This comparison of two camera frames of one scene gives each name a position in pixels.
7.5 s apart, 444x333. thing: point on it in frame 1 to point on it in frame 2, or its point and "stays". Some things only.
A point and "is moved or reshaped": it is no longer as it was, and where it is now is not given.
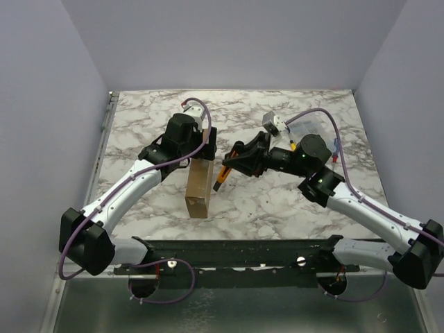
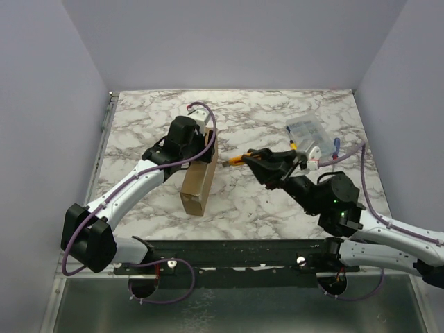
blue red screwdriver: x=336 y=153 stays
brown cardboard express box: x=200 y=184 is moved or reshaped
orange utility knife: x=223 y=175 is moved or reshaped
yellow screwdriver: x=293 y=146 stays
